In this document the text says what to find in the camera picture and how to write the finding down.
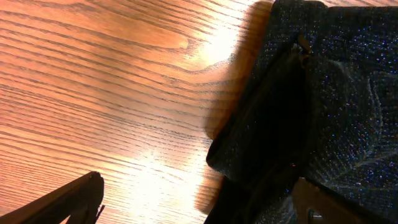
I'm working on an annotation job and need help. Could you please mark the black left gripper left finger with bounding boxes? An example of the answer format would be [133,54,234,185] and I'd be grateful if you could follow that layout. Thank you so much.
[1,172,105,224]

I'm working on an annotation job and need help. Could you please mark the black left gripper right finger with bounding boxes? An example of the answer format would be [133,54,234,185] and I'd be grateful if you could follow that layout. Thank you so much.
[292,177,397,224]

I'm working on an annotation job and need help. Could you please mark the black skirt with pearl buttons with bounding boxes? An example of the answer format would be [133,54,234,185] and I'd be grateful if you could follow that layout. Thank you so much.
[206,1,397,223]

